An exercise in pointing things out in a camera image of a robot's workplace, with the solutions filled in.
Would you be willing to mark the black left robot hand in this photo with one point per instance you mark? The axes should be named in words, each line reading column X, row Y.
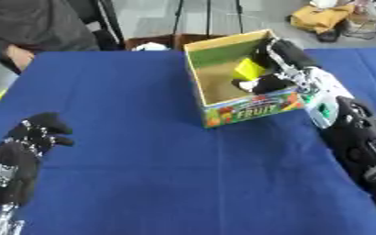
column 15, row 162

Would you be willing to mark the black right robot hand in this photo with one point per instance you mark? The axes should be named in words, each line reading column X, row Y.
column 287, row 53

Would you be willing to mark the yellow block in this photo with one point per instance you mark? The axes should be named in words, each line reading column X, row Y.
column 249, row 69

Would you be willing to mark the silver and black right robot arm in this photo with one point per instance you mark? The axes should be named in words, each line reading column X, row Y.
column 357, row 134

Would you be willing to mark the tan cardboard box green inside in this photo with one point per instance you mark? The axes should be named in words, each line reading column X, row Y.
column 223, row 79

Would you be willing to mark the brown cardboard box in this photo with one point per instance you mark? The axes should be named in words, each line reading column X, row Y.
column 167, row 41

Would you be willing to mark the yellow bag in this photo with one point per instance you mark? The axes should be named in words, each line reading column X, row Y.
column 319, row 16

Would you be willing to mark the black tripod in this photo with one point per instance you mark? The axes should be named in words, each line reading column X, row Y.
column 207, row 16

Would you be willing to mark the person's hand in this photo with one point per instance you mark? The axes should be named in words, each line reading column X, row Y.
column 19, row 56

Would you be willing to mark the person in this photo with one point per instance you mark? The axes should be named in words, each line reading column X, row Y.
column 33, row 26

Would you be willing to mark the white object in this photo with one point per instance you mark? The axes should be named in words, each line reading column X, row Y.
column 150, row 46

